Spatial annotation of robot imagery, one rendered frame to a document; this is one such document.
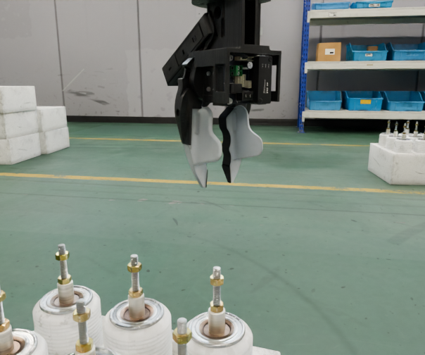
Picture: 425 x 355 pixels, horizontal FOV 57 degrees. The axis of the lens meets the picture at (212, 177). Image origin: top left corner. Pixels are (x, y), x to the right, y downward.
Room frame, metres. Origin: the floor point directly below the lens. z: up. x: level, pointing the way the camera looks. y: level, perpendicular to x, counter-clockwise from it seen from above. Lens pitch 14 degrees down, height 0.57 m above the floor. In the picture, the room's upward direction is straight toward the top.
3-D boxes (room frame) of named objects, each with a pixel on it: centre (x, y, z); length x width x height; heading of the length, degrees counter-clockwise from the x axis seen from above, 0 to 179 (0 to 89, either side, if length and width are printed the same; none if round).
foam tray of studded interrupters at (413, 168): (2.34, -1.22, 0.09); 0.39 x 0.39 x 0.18; 87
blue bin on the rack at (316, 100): (4.74, -1.32, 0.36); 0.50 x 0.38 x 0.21; 171
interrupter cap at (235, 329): (0.46, -0.01, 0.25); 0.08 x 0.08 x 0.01
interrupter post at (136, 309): (0.49, 0.11, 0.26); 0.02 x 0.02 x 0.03
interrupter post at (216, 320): (0.46, -0.01, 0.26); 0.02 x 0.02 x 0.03
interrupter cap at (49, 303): (0.53, 0.22, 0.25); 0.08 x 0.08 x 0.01
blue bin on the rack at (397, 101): (4.58, -2.16, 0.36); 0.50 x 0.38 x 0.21; 171
